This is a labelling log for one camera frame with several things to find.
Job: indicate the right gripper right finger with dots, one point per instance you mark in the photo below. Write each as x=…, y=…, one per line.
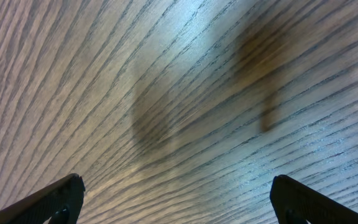
x=294, y=202

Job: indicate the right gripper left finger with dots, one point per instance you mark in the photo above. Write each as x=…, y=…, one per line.
x=59, y=202

